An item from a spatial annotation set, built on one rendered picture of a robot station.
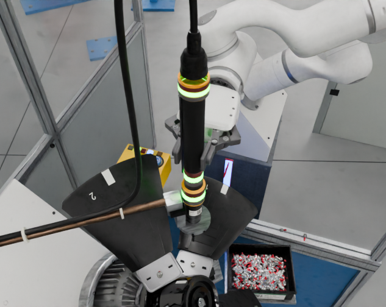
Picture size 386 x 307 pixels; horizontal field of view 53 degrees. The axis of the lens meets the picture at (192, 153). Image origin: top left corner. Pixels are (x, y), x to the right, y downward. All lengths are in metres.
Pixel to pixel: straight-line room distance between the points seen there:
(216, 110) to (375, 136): 2.41
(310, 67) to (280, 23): 0.56
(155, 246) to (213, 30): 0.47
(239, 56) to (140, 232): 0.43
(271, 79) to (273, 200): 1.34
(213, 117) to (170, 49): 3.07
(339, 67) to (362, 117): 1.67
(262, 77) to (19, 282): 0.93
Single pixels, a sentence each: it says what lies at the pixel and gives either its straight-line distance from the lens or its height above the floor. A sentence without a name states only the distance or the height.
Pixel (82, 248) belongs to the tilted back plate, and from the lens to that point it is 1.05.
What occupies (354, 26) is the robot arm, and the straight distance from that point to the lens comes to 0.77.
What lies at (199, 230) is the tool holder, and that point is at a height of 1.41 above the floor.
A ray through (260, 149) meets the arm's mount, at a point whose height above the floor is 0.99.
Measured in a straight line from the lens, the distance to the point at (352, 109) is 2.86.
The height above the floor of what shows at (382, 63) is 0.67.
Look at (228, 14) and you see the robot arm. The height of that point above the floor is 1.72.
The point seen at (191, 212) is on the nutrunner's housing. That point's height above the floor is 1.45.
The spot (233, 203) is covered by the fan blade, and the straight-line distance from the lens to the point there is 1.09.
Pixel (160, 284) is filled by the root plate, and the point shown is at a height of 1.23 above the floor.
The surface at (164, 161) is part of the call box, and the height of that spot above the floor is 1.07.
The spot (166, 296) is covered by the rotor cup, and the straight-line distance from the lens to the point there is 0.91.
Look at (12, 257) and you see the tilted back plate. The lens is 0.97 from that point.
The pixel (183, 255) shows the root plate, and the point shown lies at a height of 1.18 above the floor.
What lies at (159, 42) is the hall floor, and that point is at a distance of 3.80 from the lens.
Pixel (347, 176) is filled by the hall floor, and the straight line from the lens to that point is 2.82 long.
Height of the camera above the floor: 2.08
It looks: 49 degrees down
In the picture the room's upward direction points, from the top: straight up
